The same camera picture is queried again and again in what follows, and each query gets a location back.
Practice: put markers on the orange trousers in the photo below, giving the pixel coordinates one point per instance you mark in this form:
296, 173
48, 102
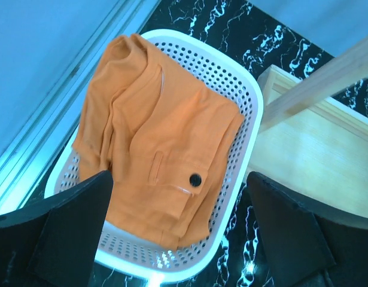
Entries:
163, 135

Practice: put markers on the wooden clothes rack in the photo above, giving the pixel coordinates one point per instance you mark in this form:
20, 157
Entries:
309, 141

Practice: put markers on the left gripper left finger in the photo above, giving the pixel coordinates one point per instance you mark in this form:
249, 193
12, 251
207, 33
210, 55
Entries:
54, 242

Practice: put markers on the white perforated plastic basket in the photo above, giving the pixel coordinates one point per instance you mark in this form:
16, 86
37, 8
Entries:
133, 255

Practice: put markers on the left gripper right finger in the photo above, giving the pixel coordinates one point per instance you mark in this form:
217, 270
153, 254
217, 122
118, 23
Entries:
307, 242

